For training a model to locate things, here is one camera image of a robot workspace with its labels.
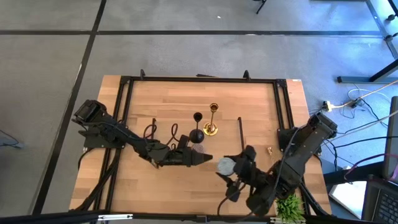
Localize black floor cable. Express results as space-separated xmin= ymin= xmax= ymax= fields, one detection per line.
xmin=323 ymin=135 xmax=398 ymax=175

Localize black camera gantry beam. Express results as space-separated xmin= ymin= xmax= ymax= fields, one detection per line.
xmin=0 ymin=210 xmax=398 ymax=224

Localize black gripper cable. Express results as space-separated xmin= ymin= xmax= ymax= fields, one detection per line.
xmin=142 ymin=123 xmax=180 ymax=150
xmin=216 ymin=183 xmax=249 ymax=217

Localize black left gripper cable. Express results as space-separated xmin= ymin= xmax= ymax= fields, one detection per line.
xmin=142 ymin=123 xmax=180 ymax=150

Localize silver metal bracket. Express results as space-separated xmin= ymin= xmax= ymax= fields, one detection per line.
xmin=97 ymin=213 xmax=134 ymax=222

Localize white cable coil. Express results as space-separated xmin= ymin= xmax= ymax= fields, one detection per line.
xmin=347 ymin=88 xmax=392 ymax=106

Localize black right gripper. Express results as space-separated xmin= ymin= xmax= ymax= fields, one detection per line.
xmin=216 ymin=145 xmax=269 ymax=203

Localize beige cable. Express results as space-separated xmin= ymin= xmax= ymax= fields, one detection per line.
xmin=331 ymin=79 xmax=398 ymax=110
xmin=356 ymin=109 xmax=398 ymax=131

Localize red cable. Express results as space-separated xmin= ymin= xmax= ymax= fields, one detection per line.
xmin=343 ymin=152 xmax=398 ymax=182

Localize teal patterned round candle holder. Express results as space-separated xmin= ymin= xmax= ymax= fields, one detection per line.
xmin=216 ymin=157 xmax=237 ymax=177

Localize black office desk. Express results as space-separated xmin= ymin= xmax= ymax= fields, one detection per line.
xmin=337 ymin=0 xmax=398 ymax=84

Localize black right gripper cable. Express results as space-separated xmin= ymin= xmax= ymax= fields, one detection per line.
xmin=216 ymin=183 xmax=249 ymax=217

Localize black aluminium table frame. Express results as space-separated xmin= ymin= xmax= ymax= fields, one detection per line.
xmin=74 ymin=68 xmax=332 ymax=218

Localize black laptop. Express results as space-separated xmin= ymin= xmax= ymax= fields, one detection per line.
xmin=362 ymin=179 xmax=398 ymax=224

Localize white flat panel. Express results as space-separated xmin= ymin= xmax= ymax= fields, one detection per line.
xmin=328 ymin=181 xmax=367 ymax=220

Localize black stand leg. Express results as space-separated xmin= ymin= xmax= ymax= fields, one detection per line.
xmin=253 ymin=0 xmax=268 ymax=15

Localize green artificial plant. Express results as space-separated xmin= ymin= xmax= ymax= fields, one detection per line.
xmin=275 ymin=192 xmax=305 ymax=224

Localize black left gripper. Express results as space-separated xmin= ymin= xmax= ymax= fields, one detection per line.
xmin=154 ymin=134 xmax=214 ymax=168

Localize maroon patterned round candle holder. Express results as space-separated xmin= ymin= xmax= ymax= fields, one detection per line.
xmin=191 ymin=142 xmax=206 ymax=154

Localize grey flat floor object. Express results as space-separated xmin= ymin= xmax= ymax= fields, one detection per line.
xmin=0 ymin=129 xmax=24 ymax=149

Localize black office chair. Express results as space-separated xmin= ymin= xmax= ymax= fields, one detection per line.
xmin=382 ymin=12 xmax=398 ymax=43

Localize black candlestick holder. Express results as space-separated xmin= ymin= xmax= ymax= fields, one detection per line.
xmin=188 ymin=111 xmax=206 ymax=145

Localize wooden shelf riser black legs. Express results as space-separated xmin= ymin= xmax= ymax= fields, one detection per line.
xmin=150 ymin=116 xmax=246 ymax=167

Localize black stand base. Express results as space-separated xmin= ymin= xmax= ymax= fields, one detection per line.
xmin=323 ymin=161 xmax=386 ymax=187

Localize grey computer monitor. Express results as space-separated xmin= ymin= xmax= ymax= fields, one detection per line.
xmin=382 ymin=95 xmax=398 ymax=180

